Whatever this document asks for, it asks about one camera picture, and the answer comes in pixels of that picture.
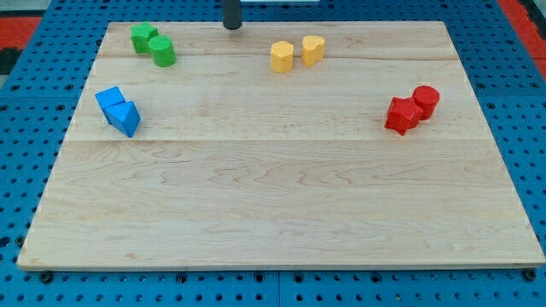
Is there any red star block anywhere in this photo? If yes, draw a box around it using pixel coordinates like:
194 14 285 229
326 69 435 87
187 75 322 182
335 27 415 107
385 97 423 136

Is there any green star block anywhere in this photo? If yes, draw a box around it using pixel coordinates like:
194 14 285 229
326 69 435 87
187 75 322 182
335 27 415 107
130 21 159 54

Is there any light wooden board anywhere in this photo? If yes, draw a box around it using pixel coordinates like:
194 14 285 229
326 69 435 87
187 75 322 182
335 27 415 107
17 21 545 271

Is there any yellow hexagon block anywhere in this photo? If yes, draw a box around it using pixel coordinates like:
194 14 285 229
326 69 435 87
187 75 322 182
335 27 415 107
270 41 293 73

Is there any yellow heart block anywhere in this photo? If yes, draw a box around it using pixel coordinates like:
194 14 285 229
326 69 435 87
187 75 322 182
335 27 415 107
301 36 325 67

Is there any green cylinder block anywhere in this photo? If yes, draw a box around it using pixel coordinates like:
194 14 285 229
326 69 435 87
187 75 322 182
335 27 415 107
148 35 177 67

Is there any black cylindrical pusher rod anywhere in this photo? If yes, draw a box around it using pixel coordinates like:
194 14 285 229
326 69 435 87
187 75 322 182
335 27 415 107
220 0 242 31

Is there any blue triangle block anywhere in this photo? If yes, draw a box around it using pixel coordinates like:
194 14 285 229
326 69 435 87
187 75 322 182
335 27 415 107
105 101 141 138

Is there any red cylinder block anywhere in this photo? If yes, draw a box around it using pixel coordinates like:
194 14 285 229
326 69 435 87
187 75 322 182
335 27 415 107
412 85 440 120

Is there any blue cube block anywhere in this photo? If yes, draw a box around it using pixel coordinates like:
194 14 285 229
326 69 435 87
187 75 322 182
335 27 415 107
95 86 125 124

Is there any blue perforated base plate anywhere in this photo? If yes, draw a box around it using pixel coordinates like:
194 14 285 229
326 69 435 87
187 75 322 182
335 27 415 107
1 0 545 306

